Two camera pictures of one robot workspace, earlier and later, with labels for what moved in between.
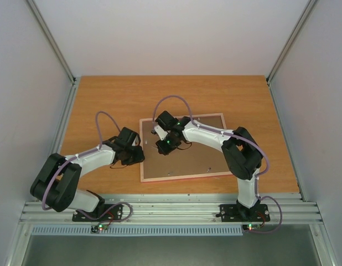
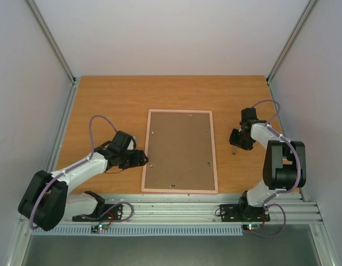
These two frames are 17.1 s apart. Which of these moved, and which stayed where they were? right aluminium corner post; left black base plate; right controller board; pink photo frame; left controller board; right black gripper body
Moved: right black gripper body; pink photo frame
Stayed: left black base plate; right aluminium corner post; right controller board; left controller board
